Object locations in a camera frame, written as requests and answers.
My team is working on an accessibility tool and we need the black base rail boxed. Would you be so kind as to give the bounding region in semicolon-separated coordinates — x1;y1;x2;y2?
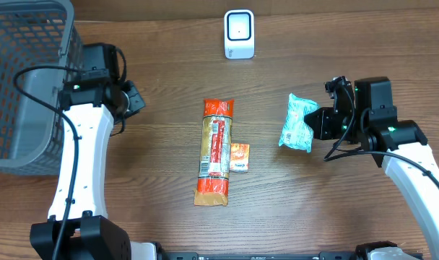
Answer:
157;251;358;260

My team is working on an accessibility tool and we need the grey plastic shopping basket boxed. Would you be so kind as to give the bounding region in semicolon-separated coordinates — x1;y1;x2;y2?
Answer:
0;0;84;176

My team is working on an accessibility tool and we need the orange tissue pack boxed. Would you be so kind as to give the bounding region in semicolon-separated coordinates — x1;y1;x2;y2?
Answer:
230;143;250;173

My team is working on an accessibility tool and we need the teal wet wipes pack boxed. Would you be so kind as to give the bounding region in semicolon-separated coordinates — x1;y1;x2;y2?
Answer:
279;93;319;153

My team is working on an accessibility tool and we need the white barcode scanner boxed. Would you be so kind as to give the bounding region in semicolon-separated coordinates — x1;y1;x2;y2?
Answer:
224;9;255;59

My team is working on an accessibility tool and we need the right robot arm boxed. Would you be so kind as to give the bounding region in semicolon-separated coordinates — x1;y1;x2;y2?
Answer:
304;76;439;259

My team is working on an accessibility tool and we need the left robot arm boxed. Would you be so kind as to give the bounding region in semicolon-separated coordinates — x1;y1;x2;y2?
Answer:
30;43;162;259

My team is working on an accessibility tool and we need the red orange snack bag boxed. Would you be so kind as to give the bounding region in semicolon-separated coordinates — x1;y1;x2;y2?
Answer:
194;99;235;207

